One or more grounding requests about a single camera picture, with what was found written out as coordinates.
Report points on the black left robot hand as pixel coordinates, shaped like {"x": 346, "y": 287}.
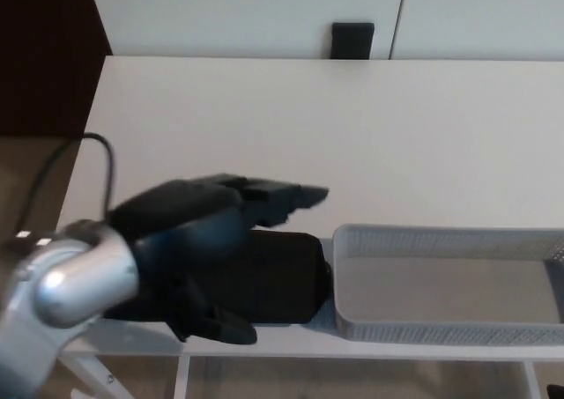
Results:
{"x": 185, "y": 214}

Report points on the black fabric pencil case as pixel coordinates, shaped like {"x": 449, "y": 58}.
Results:
{"x": 282, "y": 275}

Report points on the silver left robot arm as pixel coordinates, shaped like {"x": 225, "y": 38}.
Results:
{"x": 66, "y": 293}

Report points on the white cabinet with doors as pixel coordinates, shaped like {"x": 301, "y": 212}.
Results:
{"x": 242, "y": 11}

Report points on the grey perforated plastic basket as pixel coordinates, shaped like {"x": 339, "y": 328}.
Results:
{"x": 440, "y": 284}

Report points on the white metal table leg frame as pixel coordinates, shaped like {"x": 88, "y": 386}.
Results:
{"x": 94, "y": 372}
{"x": 532, "y": 379}

